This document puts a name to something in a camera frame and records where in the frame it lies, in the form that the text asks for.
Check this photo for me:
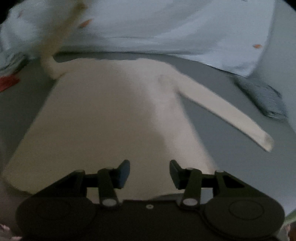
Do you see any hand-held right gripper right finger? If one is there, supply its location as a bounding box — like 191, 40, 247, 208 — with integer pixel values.
169, 159, 267, 207

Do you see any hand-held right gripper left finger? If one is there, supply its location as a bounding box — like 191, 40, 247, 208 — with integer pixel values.
32, 159, 131, 208

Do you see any cream long-sleeved shirt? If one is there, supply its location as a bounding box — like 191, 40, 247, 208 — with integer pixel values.
2, 0, 275, 202

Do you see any folded blue plaid shirt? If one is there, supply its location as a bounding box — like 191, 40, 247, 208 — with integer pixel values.
232, 76, 289, 120

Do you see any green cloth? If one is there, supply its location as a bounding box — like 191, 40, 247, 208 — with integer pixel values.
282, 211, 296, 234

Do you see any red striped garment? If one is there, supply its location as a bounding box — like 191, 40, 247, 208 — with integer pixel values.
0, 75, 21, 93

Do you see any carrot-printed pale bed sheet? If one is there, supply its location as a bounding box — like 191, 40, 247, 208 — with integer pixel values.
0, 0, 276, 78

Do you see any grey-blue garment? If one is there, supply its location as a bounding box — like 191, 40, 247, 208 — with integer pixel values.
0, 51, 29, 73

